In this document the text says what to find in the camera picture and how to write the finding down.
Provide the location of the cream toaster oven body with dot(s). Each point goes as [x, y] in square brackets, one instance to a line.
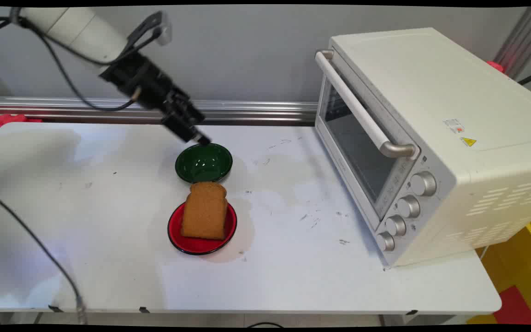
[454, 92]

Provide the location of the white label sticker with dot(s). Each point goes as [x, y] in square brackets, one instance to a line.
[453, 125]

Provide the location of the aluminium profile post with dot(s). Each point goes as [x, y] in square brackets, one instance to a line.
[523, 37]

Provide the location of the red foam floor mat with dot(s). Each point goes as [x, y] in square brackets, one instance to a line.
[516, 306]

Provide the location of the small red object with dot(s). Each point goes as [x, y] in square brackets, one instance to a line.
[496, 67]

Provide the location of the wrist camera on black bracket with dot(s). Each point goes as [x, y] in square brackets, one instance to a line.
[164, 27]

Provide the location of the silver oven knob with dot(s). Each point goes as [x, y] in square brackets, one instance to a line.
[395, 225]
[423, 183]
[408, 206]
[385, 241]

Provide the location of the red plate with black rim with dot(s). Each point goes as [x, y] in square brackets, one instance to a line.
[196, 245]

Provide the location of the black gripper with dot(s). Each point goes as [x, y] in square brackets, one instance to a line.
[143, 80]

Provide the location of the yellow foam floor mat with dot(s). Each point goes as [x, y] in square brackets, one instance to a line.
[510, 263]

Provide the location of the yellow warning sticker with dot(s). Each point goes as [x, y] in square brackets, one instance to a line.
[468, 141]

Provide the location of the dark green bowl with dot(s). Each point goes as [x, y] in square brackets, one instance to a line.
[203, 163]

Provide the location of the brown bread slice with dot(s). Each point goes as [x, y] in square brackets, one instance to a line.
[204, 212]

